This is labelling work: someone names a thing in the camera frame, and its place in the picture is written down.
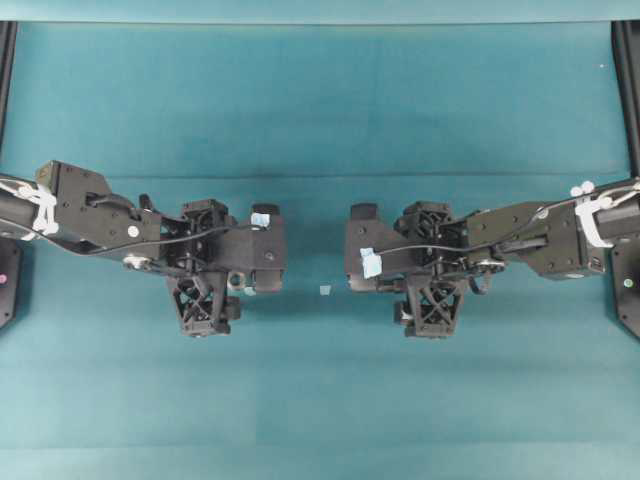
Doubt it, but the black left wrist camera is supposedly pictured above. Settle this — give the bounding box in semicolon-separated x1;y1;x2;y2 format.
214;204;287;293

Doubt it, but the silver metal washer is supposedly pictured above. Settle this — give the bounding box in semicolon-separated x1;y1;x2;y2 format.
227;271;248;291

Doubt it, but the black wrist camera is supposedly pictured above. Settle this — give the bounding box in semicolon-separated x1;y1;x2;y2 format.
344;203;417;293
214;204;287;293

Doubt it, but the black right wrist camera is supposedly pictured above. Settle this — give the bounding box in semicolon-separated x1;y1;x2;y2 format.
344;203;417;293

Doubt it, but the black frame rail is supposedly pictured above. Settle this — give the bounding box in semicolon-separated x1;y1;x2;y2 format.
611;20;639;176
0;21;18;143

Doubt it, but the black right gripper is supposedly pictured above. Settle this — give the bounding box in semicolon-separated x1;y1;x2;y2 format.
394;201;468;339

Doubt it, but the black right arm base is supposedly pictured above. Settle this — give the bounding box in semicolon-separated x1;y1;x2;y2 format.
608;235;639;342

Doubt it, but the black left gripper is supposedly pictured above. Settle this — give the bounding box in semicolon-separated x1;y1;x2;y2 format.
161;199;240;337

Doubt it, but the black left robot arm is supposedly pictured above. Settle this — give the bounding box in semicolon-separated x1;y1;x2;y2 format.
1;161;240;337

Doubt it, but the black right frame rail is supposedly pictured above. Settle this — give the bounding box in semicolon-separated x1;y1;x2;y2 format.
611;20;639;176

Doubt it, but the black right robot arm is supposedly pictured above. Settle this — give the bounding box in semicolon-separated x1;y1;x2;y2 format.
394;177;639;338

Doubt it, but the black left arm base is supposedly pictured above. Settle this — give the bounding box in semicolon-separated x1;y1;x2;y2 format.
0;239;23;328

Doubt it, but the black left frame rail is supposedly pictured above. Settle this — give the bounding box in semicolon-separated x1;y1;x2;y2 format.
0;21;18;143

